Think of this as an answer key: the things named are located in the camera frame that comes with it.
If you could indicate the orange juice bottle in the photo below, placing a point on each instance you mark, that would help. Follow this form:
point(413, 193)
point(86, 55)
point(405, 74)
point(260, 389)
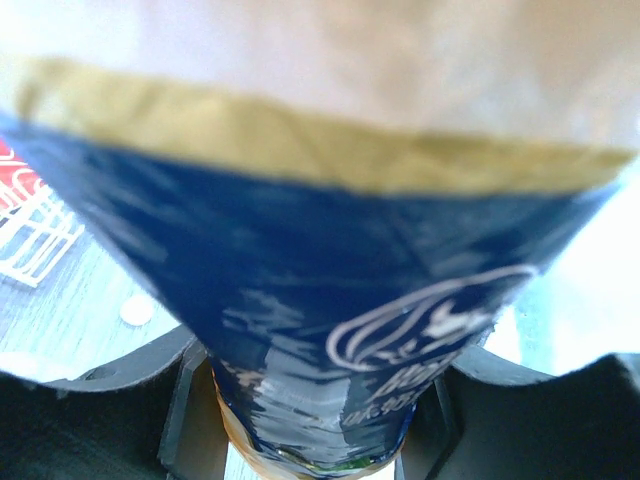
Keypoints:
point(335, 197)

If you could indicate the white wire dish rack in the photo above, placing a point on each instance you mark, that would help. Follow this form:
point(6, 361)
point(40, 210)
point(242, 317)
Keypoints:
point(35, 237)

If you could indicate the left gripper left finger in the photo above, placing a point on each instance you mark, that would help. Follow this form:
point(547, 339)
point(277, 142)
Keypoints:
point(151, 414)

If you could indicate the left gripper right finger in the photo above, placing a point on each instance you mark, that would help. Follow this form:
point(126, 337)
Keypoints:
point(488, 418)

